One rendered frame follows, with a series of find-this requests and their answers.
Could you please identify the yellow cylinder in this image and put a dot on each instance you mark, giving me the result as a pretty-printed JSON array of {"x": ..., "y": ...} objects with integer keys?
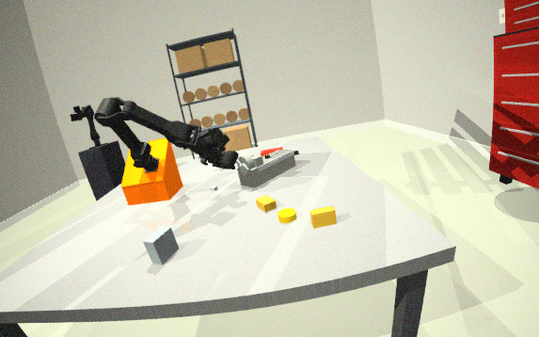
[{"x": 287, "y": 215}]

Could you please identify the yellow cube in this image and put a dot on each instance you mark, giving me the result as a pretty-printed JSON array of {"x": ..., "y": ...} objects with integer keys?
[
  {"x": 266, "y": 204},
  {"x": 323, "y": 217}
]

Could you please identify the red flat block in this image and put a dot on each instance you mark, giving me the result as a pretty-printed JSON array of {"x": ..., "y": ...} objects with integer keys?
[{"x": 263, "y": 153}]

